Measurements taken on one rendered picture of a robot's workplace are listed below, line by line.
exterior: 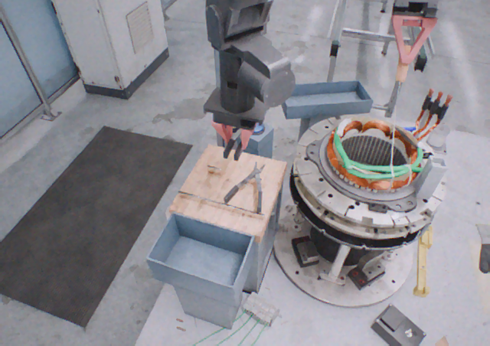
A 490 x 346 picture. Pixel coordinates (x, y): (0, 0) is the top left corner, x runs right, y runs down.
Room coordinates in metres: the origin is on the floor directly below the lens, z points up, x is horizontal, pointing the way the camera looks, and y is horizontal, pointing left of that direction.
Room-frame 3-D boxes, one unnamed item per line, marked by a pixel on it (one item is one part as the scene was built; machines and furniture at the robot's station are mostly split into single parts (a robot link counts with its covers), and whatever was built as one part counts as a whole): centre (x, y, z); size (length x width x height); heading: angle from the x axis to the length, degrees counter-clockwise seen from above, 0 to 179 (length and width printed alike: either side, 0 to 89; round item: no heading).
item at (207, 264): (0.30, 0.09, 0.92); 0.17 x 0.11 x 0.28; 71
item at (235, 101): (0.46, 0.02, 1.28); 0.10 x 0.07 x 0.07; 73
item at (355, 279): (0.37, -0.29, 0.81); 0.08 x 0.05 x 0.02; 118
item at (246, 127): (0.46, 0.02, 1.21); 0.07 x 0.07 x 0.09; 73
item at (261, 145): (0.67, -0.01, 0.91); 0.07 x 0.07 x 0.25; 54
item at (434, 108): (0.53, -0.37, 1.21); 0.04 x 0.04 x 0.03; 76
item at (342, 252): (0.37, -0.21, 0.91); 0.02 x 0.02 x 0.21
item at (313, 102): (0.79, -0.21, 0.92); 0.25 x 0.11 x 0.28; 98
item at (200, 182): (0.45, 0.04, 1.05); 0.20 x 0.19 x 0.02; 161
